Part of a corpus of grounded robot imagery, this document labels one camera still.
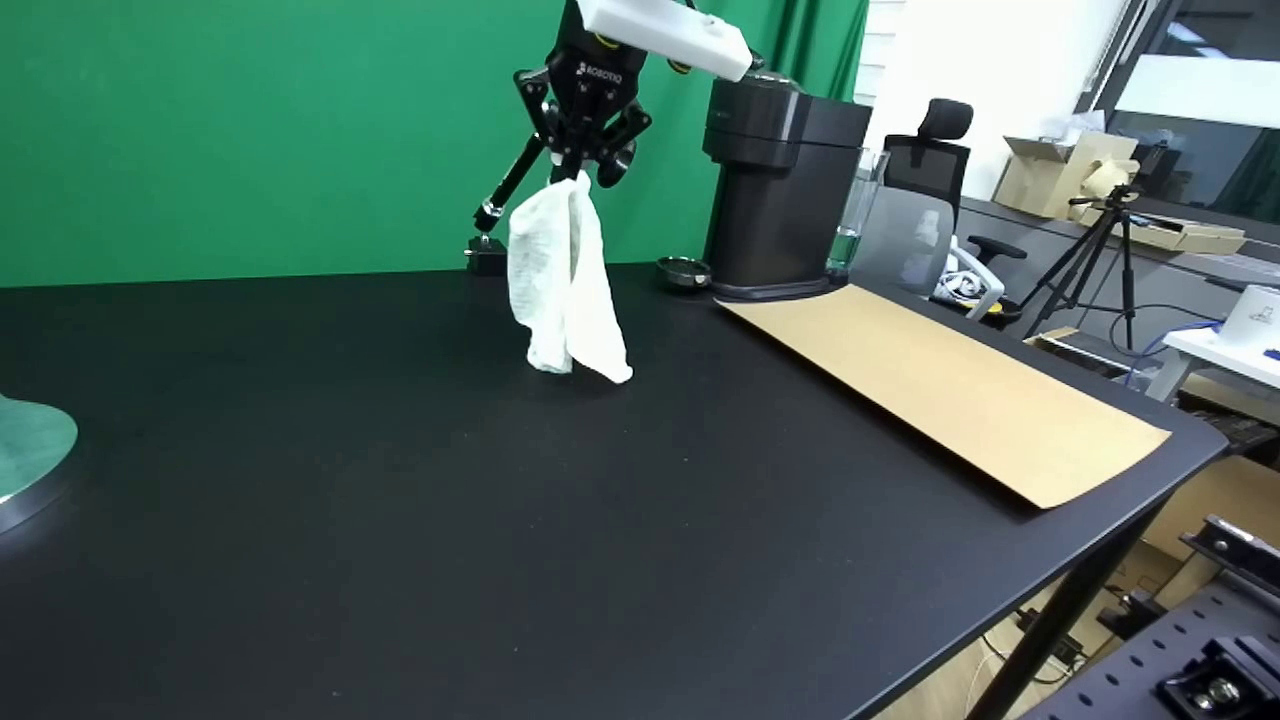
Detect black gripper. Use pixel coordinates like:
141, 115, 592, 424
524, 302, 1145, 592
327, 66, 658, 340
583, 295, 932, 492
512, 29, 658, 193

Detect black coffee machine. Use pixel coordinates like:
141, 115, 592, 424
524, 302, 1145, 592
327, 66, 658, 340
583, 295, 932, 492
701, 74, 875, 306

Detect black camera tripod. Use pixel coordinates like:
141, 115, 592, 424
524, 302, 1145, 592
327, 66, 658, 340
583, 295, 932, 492
1017, 181, 1150, 351

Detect black perforated breadboard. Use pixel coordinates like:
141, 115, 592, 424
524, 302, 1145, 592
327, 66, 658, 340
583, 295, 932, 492
1021, 583, 1280, 720

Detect black clamp with silver bolt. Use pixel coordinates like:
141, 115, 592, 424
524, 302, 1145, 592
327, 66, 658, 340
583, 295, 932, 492
1155, 632, 1280, 720

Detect white side table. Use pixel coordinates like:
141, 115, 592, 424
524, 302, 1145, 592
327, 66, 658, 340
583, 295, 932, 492
1158, 282, 1280, 396

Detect white cloth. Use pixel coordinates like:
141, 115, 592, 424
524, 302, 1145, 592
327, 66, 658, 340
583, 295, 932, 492
504, 173, 637, 388

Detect clear water tank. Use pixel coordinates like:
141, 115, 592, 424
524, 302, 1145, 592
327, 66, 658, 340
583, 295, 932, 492
829, 169, 886, 282

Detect brown cardboard sheet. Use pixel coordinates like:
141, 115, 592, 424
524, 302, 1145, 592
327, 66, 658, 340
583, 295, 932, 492
710, 282, 1176, 516

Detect open cardboard box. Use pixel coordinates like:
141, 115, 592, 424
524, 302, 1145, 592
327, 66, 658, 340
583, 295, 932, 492
991, 127, 1148, 226

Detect grey mesh office chair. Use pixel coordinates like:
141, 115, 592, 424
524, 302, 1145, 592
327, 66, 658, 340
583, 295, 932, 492
851, 96, 1009, 320

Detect black table leg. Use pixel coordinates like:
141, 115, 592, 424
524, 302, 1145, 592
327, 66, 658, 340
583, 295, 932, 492
996, 511, 1169, 720

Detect black metal rail bracket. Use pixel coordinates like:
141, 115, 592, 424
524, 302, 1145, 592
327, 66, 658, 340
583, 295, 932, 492
1178, 511, 1280, 608

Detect green curtain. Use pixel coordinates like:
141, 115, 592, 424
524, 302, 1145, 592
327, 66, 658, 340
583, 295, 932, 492
697, 0, 872, 103

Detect clear plate with screws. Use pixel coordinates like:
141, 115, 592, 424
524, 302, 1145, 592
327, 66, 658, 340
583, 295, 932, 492
0, 393, 84, 507

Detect small black round cap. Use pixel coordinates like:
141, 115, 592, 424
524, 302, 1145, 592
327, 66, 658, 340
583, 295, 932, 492
658, 253, 720, 295

